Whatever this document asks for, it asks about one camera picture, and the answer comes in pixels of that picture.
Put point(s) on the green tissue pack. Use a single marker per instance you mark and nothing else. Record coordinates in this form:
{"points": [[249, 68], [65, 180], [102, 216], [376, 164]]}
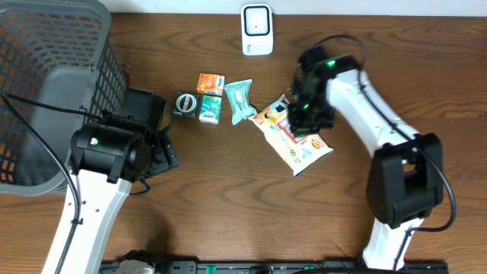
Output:
{"points": [[210, 110]]}

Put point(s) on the teal small snack packet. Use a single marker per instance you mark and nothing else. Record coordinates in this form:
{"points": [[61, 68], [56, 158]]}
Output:
{"points": [[239, 99]]}

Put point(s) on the large white snack bag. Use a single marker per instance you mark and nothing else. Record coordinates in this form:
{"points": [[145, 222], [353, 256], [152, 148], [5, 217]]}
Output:
{"points": [[297, 152]]}

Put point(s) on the white barcode scanner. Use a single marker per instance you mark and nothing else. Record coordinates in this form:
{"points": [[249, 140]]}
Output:
{"points": [[256, 30]]}

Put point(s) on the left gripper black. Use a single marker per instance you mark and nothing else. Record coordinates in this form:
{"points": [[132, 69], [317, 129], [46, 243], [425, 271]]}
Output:
{"points": [[164, 153]]}

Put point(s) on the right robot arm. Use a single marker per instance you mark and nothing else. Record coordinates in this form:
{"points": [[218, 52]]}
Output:
{"points": [[406, 179]]}

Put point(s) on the dark green round-label box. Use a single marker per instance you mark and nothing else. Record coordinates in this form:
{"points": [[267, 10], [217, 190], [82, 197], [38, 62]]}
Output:
{"points": [[187, 104]]}

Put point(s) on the orange tissue pack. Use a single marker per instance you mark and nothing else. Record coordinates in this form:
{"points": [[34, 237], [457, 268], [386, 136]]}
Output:
{"points": [[210, 84]]}

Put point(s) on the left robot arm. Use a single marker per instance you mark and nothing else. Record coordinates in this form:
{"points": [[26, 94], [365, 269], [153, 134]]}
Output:
{"points": [[107, 158]]}

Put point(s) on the grey plastic mesh basket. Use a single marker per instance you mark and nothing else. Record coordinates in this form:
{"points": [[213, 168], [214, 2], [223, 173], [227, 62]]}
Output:
{"points": [[59, 72]]}

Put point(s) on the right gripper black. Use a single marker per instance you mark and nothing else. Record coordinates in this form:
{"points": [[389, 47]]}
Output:
{"points": [[300, 129]]}

